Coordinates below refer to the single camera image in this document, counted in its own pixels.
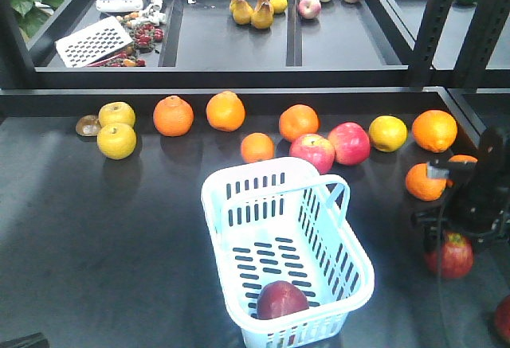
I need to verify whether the small orange lower left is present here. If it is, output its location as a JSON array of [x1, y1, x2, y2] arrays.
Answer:
[[405, 163, 446, 201]]

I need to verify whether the brown pear middle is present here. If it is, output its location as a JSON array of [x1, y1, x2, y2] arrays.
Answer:
[[251, 0, 274, 29]]

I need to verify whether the yellow apple front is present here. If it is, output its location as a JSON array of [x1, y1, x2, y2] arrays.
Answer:
[[96, 123, 137, 160]]

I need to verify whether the knobbed orange leftmost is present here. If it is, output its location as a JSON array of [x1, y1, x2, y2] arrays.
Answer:
[[153, 95, 194, 137]]

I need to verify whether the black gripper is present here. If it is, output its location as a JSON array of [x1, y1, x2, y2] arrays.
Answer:
[[412, 204, 509, 252]]

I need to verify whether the yellow apple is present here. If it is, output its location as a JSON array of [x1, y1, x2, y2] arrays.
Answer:
[[98, 101, 135, 127], [96, 123, 137, 160]]

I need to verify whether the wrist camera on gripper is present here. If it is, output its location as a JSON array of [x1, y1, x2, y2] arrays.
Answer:
[[426, 159, 477, 183]]

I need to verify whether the small orange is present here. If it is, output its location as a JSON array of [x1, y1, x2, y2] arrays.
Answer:
[[449, 154, 477, 162], [405, 163, 446, 201], [240, 132, 275, 163]]

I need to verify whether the white perforated grater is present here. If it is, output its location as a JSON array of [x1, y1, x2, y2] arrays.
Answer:
[[55, 17, 132, 68]]

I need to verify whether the large orange far right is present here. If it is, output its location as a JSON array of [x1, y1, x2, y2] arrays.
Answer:
[[411, 110, 457, 153]]

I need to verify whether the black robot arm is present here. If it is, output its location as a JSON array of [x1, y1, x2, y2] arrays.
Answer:
[[411, 127, 509, 252]]

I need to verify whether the light blue plastic basket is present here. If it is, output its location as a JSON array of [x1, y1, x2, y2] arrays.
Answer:
[[201, 157, 375, 347]]

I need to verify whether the yellow apple back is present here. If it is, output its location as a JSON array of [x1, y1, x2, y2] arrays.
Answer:
[[98, 101, 135, 127]]

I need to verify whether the small orange centre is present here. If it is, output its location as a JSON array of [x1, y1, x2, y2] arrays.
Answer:
[[240, 132, 275, 163]]

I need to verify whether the pink red apple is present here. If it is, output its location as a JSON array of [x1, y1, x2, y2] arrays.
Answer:
[[328, 122, 371, 166], [289, 133, 335, 174]]

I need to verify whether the black upper tray shelf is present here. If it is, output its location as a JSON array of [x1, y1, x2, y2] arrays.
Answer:
[[28, 0, 509, 89]]

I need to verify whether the yellow round citrus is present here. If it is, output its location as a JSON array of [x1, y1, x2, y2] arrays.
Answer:
[[368, 115, 408, 153]]

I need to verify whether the pink red apple left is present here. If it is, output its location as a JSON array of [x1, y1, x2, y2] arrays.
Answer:
[[289, 133, 335, 174]]

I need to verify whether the black wooden display stand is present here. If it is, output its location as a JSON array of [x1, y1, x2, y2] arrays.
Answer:
[[1, 88, 509, 347]]

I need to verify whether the dark red apple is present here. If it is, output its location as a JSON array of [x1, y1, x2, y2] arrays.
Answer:
[[424, 231, 474, 280], [257, 280, 309, 320], [493, 295, 510, 344]]

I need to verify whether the brown pear left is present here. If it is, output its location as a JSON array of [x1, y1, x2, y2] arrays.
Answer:
[[229, 0, 253, 25]]

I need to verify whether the white electronic scale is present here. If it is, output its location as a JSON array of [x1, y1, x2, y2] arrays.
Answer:
[[96, 0, 145, 13]]

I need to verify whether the orange behind apples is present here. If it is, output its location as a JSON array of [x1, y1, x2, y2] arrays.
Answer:
[[279, 104, 320, 143]]

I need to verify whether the pink red apple right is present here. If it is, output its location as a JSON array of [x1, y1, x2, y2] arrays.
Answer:
[[328, 122, 371, 166]]

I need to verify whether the small orange lower right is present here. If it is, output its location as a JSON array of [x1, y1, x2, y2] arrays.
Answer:
[[449, 154, 477, 162]]

